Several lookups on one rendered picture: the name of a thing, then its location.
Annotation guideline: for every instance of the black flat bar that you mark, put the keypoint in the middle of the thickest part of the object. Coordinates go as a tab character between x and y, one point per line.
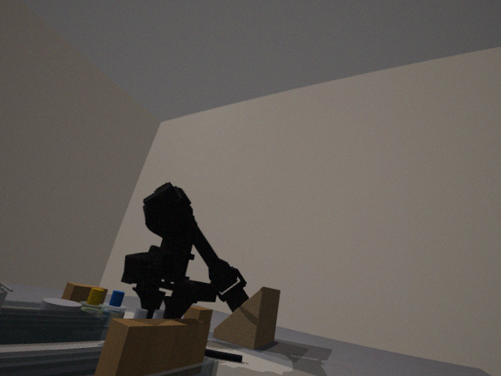
223	355

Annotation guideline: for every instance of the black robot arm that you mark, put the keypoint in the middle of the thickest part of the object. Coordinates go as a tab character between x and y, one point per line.
168	214

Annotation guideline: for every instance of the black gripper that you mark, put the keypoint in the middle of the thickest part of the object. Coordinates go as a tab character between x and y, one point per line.
185	291

